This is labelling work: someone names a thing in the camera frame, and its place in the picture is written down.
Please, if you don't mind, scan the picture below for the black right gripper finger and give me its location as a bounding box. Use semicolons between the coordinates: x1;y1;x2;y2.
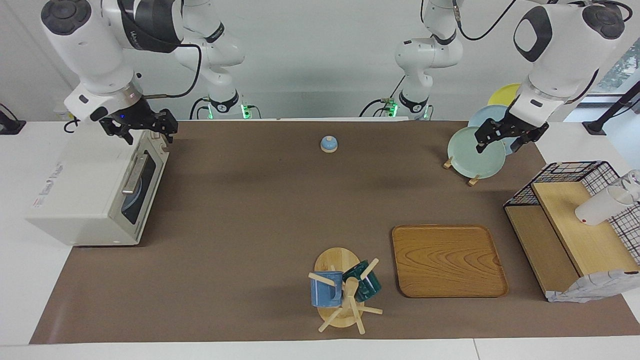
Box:
152;109;179;145
102;121;135;146

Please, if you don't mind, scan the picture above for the white toaster oven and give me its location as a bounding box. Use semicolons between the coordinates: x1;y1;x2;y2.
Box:
25;122;170;247

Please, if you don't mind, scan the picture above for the pale green racked plate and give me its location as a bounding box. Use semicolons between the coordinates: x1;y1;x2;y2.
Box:
447;127;507;180

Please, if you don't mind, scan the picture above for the light blue racked plate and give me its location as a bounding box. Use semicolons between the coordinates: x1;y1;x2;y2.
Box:
468;104;521;156

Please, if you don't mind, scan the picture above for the yellow racked plate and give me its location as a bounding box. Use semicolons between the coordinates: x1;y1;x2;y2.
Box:
487;83;523;107

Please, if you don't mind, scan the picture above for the wooden plate rack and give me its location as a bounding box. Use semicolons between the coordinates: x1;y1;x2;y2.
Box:
443;156;481;187

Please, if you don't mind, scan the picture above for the black clamp stand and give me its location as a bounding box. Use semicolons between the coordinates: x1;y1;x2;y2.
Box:
582;80;640;136

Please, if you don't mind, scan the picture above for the white cup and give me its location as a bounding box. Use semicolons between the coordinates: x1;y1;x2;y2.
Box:
575;186;632;227

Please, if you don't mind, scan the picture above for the black table clamp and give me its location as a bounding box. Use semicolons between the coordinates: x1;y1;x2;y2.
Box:
0;104;27;136

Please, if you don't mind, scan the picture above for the clear glass cup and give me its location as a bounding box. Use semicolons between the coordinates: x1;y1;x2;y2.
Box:
612;170;640;203

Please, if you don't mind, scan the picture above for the wooden tray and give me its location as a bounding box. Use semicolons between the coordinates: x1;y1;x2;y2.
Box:
391;224;509;299

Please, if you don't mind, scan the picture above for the brown table mat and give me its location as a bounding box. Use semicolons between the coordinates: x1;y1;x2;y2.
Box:
29;120;640;345

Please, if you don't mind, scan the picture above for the grey patterned cloth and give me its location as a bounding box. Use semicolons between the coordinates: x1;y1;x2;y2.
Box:
546;269;640;304

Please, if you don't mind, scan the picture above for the dark green mug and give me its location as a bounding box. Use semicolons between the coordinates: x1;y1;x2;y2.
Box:
343;260;383;303

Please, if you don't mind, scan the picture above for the wooden mug tree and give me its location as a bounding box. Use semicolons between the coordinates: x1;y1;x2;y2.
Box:
307;247;384;335

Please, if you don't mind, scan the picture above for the blue mug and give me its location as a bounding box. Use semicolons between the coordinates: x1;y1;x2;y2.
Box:
310;271;345;308

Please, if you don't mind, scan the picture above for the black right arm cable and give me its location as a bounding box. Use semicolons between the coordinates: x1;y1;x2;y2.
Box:
145;42;203;99

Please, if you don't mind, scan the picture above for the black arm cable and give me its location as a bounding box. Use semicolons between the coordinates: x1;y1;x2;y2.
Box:
450;0;511;41
145;42;203;99

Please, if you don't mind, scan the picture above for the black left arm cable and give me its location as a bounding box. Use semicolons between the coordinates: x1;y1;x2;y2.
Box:
450;0;511;41

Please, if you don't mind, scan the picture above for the wire and wood shelf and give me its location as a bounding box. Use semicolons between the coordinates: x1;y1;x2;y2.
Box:
503;161;640;301

